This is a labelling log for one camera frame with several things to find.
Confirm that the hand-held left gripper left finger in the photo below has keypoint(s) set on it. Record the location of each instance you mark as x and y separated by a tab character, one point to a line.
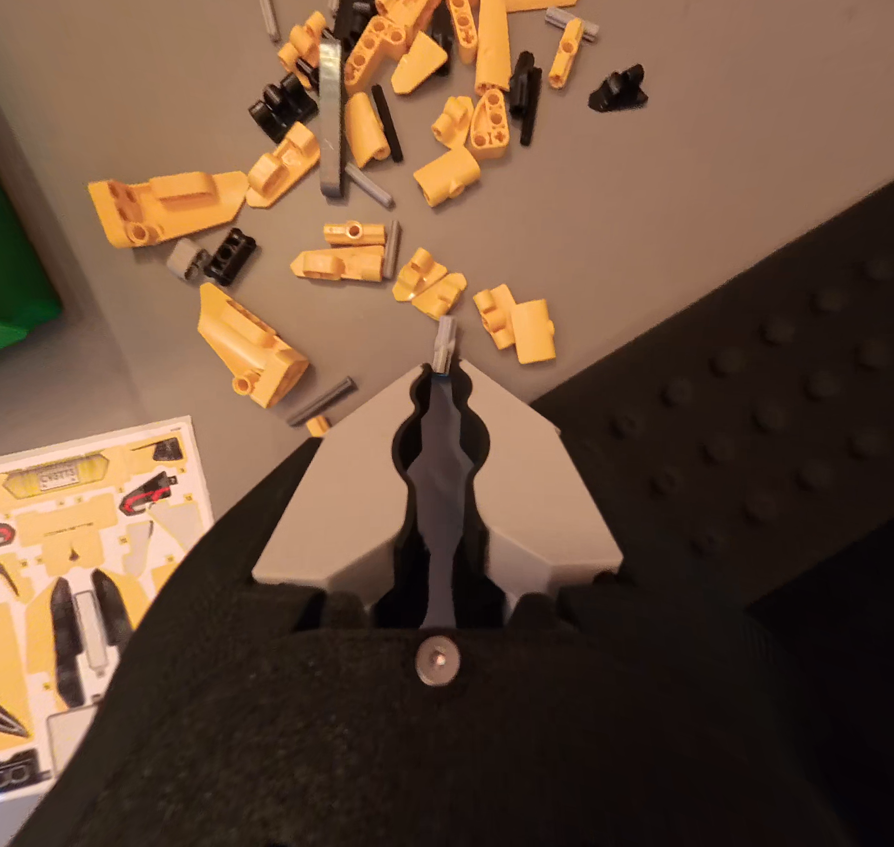
335	512

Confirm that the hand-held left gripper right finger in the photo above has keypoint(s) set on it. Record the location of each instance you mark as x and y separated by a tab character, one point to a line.
545	512

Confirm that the pile of yellow brick pieces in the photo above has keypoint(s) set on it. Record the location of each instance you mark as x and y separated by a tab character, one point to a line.
252	344

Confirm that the grey brick axle pin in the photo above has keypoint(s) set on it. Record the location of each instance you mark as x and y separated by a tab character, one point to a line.
444	342

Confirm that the black studded mat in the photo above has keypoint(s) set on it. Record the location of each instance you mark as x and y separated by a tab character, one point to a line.
727	414

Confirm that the pale paper sheet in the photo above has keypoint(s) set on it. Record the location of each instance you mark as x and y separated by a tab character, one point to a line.
84	568

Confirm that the green plastic bin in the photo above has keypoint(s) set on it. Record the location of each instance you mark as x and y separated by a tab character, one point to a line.
21	274

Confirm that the black brick beam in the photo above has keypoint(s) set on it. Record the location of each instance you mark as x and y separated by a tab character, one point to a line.
331	107

